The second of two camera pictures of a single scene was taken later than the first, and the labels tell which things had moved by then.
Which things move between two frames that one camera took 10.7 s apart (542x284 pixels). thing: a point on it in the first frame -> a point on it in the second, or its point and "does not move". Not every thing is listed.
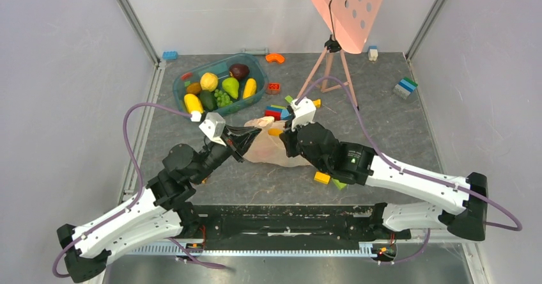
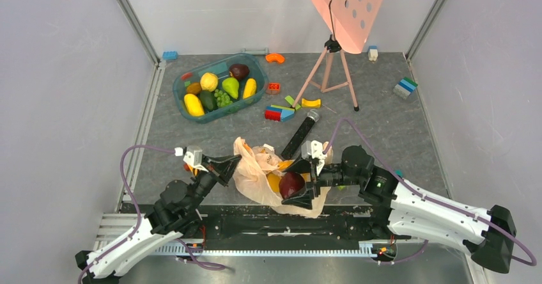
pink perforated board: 349,6 does not move
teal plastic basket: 221,85 does not move
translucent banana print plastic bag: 268,146 -> 252,167
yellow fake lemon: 209,81 does not move
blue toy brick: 170,55 does not move
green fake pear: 231,86 does not move
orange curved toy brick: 270,57 does not move
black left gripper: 238,139 -> 222,167
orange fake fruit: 274,131 -> 273,179
